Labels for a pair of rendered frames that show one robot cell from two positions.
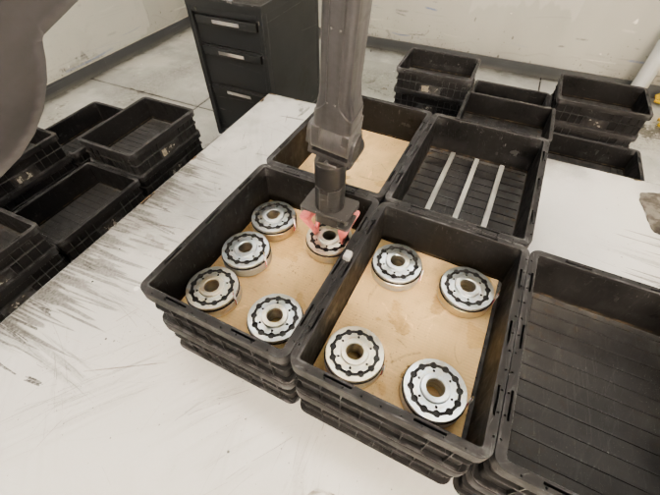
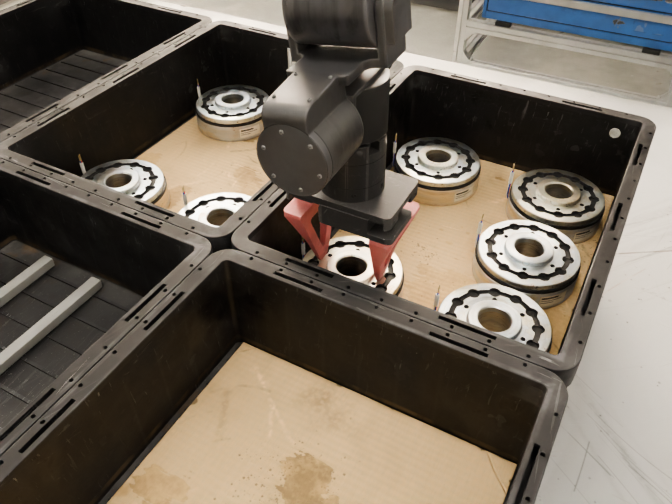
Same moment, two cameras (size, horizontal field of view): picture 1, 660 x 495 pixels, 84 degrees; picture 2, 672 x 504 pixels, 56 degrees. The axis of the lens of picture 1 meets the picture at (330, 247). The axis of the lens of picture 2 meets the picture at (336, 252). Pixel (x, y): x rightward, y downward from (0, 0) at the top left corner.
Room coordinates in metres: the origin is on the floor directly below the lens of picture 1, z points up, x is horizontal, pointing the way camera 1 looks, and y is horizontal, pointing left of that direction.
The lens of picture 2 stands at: (0.99, 0.00, 1.29)
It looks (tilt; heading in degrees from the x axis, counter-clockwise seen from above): 42 degrees down; 182
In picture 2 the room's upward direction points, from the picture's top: straight up
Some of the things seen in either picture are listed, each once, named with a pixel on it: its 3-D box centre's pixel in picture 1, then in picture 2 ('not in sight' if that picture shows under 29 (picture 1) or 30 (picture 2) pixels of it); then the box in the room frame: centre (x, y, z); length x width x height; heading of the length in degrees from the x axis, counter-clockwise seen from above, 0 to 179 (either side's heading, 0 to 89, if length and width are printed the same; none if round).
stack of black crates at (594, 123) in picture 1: (579, 134); not in sight; (1.72, -1.33, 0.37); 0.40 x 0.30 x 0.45; 65
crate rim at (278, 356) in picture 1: (272, 243); (466, 183); (0.47, 0.11, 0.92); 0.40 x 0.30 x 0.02; 154
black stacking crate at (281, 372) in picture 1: (275, 259); (459, 223); (0.47, 0.11, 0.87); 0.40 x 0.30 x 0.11; 154
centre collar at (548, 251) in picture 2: (246, 247); (529, 249); (0.50, 0.18, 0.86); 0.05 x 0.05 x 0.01
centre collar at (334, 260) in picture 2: (329, 236); (351, 267); (0.54, 0.00, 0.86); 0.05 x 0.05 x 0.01
